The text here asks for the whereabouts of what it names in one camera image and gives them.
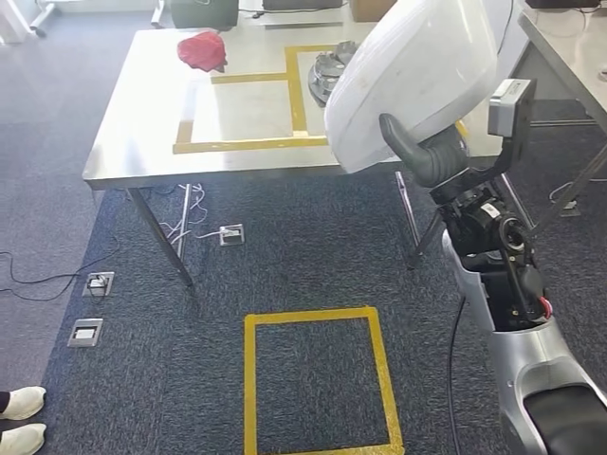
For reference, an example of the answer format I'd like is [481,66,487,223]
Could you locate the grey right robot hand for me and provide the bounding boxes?
[379,113,439,189]

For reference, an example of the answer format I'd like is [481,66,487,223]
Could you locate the white plastic shell part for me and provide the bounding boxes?
[324,0,500,175]

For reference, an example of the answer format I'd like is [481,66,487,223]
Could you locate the steel workbench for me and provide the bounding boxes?
[82,25,538,289]
[517,7,607,235]

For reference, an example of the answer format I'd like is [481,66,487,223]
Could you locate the grey wheel cover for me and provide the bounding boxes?
[307,40,359,109]

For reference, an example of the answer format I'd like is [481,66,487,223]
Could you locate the cardboard box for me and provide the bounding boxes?
[350,0,397,24]

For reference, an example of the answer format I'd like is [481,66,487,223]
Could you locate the white upright panel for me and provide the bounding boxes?
[492,0,531,78]

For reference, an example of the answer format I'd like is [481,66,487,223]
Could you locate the grey metal bar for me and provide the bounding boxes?
[257,21,344,31]

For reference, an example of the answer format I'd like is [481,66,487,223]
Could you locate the grey laptop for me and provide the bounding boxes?
[262,0,344,12]

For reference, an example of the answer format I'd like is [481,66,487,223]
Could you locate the red cloth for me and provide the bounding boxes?
[176,30,229,74]

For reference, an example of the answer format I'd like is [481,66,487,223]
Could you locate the black equipment bag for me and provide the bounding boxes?
[170,0,240,32]

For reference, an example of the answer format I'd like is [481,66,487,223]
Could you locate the yellow floor tape outline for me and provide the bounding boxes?
[242,305,406,455]

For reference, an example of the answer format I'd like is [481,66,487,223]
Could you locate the steel floor socket with plug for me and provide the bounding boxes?
[81,270,116,299]

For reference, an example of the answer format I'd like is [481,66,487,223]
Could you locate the person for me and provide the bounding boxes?
[0,385,48,455]

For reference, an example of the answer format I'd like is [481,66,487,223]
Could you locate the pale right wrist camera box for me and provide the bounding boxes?
[488,78,538,185]

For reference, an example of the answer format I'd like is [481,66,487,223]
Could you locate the white floor cable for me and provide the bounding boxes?
[548,180,575,206]

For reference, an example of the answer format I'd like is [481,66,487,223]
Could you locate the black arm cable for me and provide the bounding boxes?
[446,296,469,455]

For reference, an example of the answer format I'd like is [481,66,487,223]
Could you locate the white floor cables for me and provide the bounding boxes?
[159,182,224,247]

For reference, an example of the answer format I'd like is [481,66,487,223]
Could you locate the black floor cable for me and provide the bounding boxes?
[0,235,122,303]

